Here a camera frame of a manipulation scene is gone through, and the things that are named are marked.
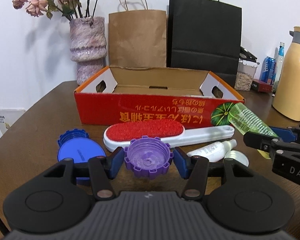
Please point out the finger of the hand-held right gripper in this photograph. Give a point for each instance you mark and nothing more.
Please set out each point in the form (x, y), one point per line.
(258, 141)
(283, 133)

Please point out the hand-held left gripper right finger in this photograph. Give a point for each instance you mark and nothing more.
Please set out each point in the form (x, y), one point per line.
(182, 163)

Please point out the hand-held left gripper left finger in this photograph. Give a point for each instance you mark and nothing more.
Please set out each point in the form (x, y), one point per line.
(116, 163)

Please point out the green spray bottle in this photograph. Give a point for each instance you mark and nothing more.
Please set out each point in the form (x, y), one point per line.
(250, 120)

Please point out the small white tube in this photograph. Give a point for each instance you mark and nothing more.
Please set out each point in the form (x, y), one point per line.
(210, 151)

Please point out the purple ridged lid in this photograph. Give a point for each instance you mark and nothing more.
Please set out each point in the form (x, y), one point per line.
(147, 156)

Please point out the red and white lint brush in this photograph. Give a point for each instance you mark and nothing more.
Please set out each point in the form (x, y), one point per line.
(145, 131)

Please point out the red cardboard box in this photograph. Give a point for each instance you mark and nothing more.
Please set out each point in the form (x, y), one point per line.
(150, 110)

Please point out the round white lid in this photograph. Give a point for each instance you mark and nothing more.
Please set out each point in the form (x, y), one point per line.
(236, 156)

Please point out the blue round container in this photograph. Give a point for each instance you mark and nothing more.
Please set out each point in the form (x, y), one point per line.
(80, 152)

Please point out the dark red box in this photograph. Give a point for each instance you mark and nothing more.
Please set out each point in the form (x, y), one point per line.
(262, 87)

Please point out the blue ridged cap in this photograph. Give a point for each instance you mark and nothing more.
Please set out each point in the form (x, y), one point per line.
(72, 135)

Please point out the yellow thermos jug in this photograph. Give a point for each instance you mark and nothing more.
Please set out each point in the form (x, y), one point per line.
(293, 80)

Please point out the clear container of seeds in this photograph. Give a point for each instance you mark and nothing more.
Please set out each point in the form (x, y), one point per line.
(245, 77)

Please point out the blue drink can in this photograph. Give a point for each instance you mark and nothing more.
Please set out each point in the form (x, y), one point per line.
(268, 70)

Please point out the clear bottle with blue label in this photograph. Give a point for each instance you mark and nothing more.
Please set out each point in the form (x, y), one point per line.
(280, 55)

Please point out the white board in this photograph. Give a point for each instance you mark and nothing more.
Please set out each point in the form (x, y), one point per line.
(7, 122)

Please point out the black paper bag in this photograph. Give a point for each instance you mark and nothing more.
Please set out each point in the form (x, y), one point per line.
(205, 35)

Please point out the pink textured vase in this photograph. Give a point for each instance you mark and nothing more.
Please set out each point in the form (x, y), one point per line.
(88, 45)

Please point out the brown paper bag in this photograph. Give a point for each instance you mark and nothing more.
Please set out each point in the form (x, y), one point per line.
(137, 37)

